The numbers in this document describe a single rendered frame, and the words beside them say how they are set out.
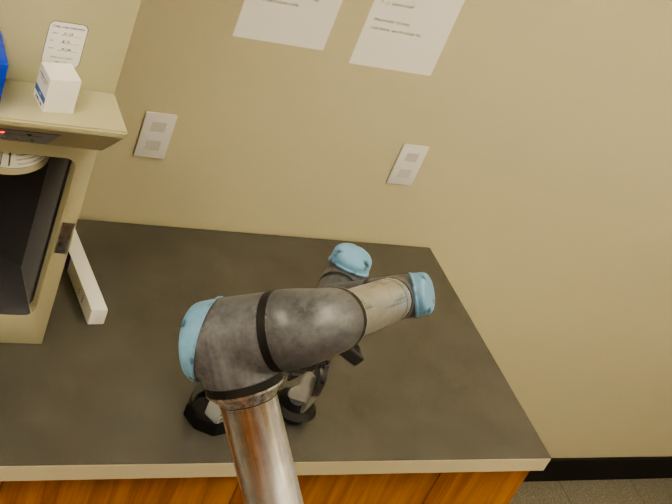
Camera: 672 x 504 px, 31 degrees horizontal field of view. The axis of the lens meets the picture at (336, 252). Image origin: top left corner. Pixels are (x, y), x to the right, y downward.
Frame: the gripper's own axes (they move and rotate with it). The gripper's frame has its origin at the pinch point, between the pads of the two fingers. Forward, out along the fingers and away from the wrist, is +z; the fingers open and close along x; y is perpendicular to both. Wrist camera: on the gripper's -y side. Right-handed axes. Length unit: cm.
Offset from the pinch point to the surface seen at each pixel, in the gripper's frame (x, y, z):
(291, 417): 3.8, 2.0, 3.0
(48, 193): -26, 50, -23
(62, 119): -7, 57, -51
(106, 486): 9.6, 36.8, 15.3
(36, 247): -25, 50, -12
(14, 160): -19, 60, -34
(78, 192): -17, 48, -30
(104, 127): -7, 51, -51
